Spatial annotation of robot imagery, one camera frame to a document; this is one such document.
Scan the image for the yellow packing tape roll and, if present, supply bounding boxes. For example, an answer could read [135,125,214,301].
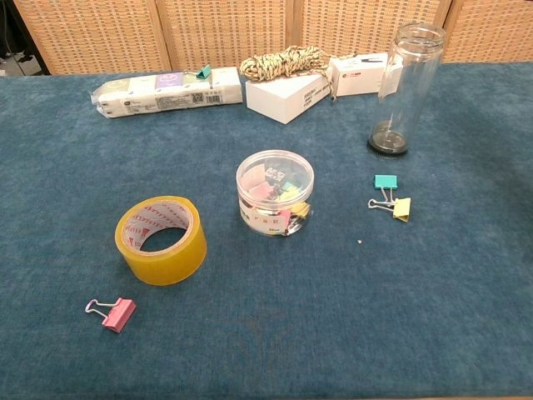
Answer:
[114,195,208,287]

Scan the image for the wicker folding screen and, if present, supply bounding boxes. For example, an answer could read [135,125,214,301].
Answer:
[12,0,533,77]

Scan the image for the teal binder clip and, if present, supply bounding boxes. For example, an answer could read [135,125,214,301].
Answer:
[373,174,400,206]

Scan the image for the white box with black picture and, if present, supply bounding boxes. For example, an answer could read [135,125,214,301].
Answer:
[328,52,405,98]

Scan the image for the clear jar of binder clips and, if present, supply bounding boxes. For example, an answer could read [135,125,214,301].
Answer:
[235,149,316,239]

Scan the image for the plain white square box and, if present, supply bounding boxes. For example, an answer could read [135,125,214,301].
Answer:
[244,71,335,126]

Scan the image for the blue tablecloth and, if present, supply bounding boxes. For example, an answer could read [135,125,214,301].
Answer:
[0,61,533,400]

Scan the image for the clear glass bottle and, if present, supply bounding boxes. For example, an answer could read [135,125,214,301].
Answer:
[366,22,447,162]

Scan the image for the yellow binder clip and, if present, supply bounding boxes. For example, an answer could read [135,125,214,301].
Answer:
[367,197,412,223]

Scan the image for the beige braided rope bundle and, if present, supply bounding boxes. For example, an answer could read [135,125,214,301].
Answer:
[239,44,339,103]

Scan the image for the pink binder clip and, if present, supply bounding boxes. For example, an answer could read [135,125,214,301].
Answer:
[85,297,137,333]

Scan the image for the wrapped tissue pack bundle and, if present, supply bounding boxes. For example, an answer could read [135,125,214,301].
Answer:
[90,66,244,120]

